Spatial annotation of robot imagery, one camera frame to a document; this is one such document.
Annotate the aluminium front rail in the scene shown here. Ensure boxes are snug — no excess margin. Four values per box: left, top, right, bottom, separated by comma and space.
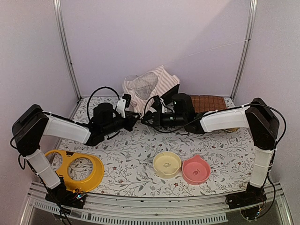
21, 182, 294, 225

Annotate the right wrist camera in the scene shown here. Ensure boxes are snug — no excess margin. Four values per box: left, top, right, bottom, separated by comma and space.
151, 95, 167, 113

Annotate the cream pet bowl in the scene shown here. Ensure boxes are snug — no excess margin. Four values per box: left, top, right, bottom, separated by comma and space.
152, 151, 181, 179

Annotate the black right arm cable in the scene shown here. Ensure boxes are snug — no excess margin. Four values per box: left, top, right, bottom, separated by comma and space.
143, 96, 287, 220

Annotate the pink pet bowl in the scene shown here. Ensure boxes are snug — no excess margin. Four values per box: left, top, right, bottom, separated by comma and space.
182, 154, 211, 185

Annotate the white tent pole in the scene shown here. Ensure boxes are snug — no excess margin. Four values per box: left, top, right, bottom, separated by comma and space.
164, 39, 251, 66

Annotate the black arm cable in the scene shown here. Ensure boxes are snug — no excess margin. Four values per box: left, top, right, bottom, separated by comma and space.
143, 96, 287, 220
86, 86, 120, 122

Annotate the yellow double bowl holder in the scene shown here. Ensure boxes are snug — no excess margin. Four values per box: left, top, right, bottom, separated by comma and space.
45, 150, 105, 192

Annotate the left aluminium frame post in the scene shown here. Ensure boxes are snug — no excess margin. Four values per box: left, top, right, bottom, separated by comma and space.
53, 0, 82, 101

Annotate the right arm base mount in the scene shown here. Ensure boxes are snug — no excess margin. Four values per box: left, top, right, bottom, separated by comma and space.
225, 183, 267, 209

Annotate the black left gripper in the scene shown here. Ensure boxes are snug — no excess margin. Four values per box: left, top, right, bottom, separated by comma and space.
103, 111, 142, 136

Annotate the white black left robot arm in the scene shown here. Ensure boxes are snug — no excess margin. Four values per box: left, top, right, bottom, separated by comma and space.
11, 103, 140, 203

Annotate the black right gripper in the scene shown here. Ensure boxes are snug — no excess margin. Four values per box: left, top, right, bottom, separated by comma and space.
142, 108, 187, 129

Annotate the aluminium frame post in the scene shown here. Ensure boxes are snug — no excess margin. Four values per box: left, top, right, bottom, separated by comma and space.
230, 0, 258, 100
53, 0, 82, 101

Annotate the right aluminium frame post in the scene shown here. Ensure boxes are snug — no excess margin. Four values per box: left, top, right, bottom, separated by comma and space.
230, 0, 258, 100

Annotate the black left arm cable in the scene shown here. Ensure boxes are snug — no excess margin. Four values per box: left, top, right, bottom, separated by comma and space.
86, 86, 120, 122

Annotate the brown woven mat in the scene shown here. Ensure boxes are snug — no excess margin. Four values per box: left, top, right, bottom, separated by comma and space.
189, 95, 227, 113

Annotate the pink striped pet tent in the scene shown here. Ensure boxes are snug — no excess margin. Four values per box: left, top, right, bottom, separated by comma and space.
122, 66, 180, 115

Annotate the yellow bamboo mat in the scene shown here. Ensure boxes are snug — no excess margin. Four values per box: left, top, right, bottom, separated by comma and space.
223, 127, 239, 133

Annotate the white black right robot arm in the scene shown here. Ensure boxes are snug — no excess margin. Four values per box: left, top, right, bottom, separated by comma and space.
142, 93, 279, 204

